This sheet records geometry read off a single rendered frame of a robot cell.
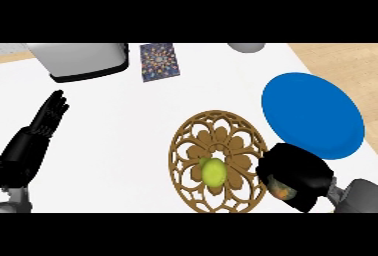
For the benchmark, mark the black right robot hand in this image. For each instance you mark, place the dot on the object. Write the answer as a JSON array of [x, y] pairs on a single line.
[[300, 166]]

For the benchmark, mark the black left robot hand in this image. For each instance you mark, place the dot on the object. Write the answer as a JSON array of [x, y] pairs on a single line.
[[24, 153]]

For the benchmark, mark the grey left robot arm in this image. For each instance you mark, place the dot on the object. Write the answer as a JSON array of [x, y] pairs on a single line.
[[15, 201]]

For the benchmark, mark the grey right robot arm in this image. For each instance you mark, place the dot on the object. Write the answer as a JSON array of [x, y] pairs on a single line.
[[359, 196]]

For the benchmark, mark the blue round plate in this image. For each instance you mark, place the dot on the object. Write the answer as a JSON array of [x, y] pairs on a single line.
[[312, 115]]

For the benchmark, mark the brown openwork round placemat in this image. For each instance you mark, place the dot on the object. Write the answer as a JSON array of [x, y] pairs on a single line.
[[216, 133]]

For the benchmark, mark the dark green orange vegetable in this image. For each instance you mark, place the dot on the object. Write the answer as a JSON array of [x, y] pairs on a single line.
[[280, 190]]

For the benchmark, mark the grey appliance with black base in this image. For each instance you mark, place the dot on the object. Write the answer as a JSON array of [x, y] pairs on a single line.
[[81, 60]]

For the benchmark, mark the grey round object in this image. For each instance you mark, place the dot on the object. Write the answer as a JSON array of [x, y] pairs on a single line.
[[245, 47]]

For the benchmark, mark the colourful patterned flat card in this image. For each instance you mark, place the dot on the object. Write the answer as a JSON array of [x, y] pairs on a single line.
[[159, 62]]

